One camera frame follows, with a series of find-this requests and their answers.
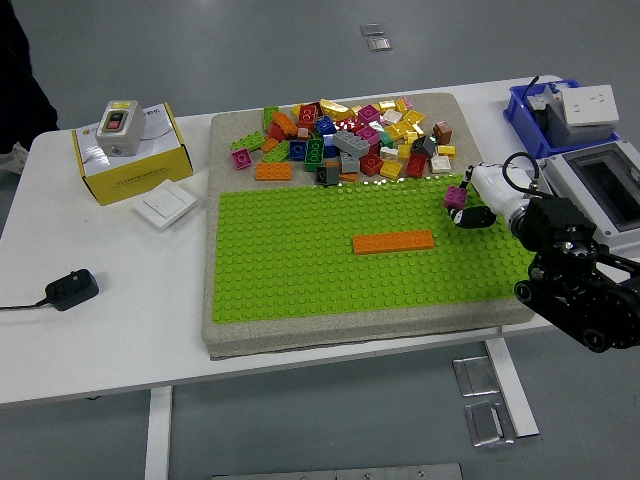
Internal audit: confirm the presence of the white table leg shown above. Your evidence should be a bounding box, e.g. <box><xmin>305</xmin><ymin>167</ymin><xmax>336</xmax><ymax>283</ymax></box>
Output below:
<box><xmin>143</xmin><ymin>385</ymin><xmax>174</xmax><ymax>480</ymax></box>
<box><xmin>482</xmin><ymin>324</ymin><xmax>540</xmax><ymax>439</ymax></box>

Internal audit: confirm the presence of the flat orange eight-stud brick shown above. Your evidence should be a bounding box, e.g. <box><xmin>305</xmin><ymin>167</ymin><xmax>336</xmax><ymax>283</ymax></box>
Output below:
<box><xmin>254</xmin><ymin>162</ymin><xmax>294</xmax><ymax>182</ymax></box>

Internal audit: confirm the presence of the dark grey slope brick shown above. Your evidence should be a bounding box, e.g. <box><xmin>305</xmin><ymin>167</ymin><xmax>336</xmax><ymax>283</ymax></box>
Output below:
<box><xmin>410</xmin><ymin>134</ymin><xmax>438</xmax><ymax>157</ymax></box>

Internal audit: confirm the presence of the black adapter cord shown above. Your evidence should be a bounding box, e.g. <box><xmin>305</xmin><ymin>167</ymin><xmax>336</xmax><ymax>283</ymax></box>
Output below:
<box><xmin>0</xmin><ymin>297</ymin><xmax>49</xmax><ymax>311</ymax></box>

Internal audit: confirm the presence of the red square ringed brick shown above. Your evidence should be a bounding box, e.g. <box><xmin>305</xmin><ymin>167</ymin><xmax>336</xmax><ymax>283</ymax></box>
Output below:
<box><xmin>359</xmin><ymin>152</ymin><xmax>385</xmax><ymax>177</ymax></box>

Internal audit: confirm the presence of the white wall switch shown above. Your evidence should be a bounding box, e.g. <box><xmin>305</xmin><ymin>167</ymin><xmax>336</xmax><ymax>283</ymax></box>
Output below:
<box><xmin>132</xmin><ymin>178</ymin><xmax>198</xmax><ymax>232</ymax></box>

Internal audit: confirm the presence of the blue plastic bin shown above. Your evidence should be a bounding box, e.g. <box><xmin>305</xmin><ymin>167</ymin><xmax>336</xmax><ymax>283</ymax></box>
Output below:
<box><xmin>502</xmin><ymin>77</ymin><xmax>624</xmax><ymax>160</ymax></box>

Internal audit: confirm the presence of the grey device block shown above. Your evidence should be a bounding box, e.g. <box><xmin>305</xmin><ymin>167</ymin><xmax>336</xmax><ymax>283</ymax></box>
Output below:
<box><xmin>544</xmin><ymin>102</ymin><xmax>619</xmax><ymax>149</ymax></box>

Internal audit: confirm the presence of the dark green ringed brick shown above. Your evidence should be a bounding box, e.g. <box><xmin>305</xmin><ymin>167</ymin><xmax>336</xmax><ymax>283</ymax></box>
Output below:
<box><xmin>304</xmin><ymin>138</ymin><xmax>326</xmax><ymax>172</ymax></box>

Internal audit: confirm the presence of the long orange brick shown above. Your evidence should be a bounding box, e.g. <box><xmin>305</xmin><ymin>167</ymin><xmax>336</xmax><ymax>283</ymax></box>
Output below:
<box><xmin>352</xmin><ymin>229</ymin><xmax>436</xmax><ymax>257</ymax></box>

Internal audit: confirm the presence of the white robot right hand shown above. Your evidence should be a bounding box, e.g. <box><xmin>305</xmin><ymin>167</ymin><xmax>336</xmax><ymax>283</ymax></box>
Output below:
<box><xmin>444</xmin><ymin>162</ymin><xmax>534</xmax><ymax>231</ymax></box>

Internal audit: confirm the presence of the white wall socket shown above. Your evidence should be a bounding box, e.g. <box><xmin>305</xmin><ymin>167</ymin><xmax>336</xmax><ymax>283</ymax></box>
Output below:
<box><xmin>558</xmin><ymin>84</ymin><xmax>621</xmax><ymax>126</ymax></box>

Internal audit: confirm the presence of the grey-brown foam mat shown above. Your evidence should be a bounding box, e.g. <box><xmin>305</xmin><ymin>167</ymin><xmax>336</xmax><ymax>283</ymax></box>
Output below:
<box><xmin>201</xmin><ymin>92</ymin><xmax>535</xmax><ymax>361</ymax></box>

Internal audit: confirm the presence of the long grey brick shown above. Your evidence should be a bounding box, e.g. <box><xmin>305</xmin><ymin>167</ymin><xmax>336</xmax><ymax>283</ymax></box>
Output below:
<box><xmin>332</xmin><ymin>129</ymin><xmax>372</xmax><ymax>155</ymax></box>

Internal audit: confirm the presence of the black power adapter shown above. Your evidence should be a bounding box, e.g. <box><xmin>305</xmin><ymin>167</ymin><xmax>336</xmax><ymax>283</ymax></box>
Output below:
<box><xmin>44</xmin><ymin>268</ymin><xmax>100</xmax><ymax>312</ymax></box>

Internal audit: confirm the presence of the lime green long brick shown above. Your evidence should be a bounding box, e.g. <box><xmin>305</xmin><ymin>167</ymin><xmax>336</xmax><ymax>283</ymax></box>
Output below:
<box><xmin>229</xmin><ymin>130</ymin><xmax>266</xmax><ymax>152</ymax></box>
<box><xmin>261</xmin><ymin>140</ymin><xmax>292</xmax><ymax>164</ymax></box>

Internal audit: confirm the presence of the lime green studded baseplate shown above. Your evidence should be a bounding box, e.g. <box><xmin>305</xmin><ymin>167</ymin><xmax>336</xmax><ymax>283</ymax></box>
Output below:
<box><xmin>211</xmin><ymin>172</ymin><xmax>539</xmax><ymax>322</ymax></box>

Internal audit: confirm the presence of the person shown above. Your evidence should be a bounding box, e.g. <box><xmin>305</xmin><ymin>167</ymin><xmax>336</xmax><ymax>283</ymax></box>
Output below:
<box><xmin>0</xmin><ymin>0</ymin><xmax>60</xmax><ymax>176</ymax></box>

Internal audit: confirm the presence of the yellow white cardboard box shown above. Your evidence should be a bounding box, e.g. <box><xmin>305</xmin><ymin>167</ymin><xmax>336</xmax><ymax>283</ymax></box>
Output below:
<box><xmin>70</xmin><ymin>102</ymin><xmax>195</xmax><ymax>207</ymax></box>

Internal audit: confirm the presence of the grey push-button switch box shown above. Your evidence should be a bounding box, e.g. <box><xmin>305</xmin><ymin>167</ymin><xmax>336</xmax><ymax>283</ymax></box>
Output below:
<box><xmin>94</xmin><ymin>99</ymin><xmax>147</xmax><ymax>158</ymax></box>

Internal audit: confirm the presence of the large metal floor plate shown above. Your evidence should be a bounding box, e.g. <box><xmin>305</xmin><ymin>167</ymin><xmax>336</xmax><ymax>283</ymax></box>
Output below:
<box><xmin>463</xmin><ymin>399</ymin><xmax>516</xmax><ymax>448</ymax></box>
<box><xmin>452</xmin><ymin>355</ymin><xmax>501</xmax><ymax>399</ymax></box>

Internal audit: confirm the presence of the large red brick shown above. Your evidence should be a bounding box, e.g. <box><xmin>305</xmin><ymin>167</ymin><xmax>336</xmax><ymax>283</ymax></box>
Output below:
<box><xmin>297</xmin><ymin>103</ymin><xmax>324</xmax><ymax>132</ymax></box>

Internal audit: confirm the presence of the grey electrical enclosure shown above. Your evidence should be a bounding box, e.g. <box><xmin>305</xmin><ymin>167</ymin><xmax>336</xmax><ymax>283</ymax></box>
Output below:
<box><xmin>537</xmin><ymin>142</ymin><xmax>640</xmax><ymax>254</ymax></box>

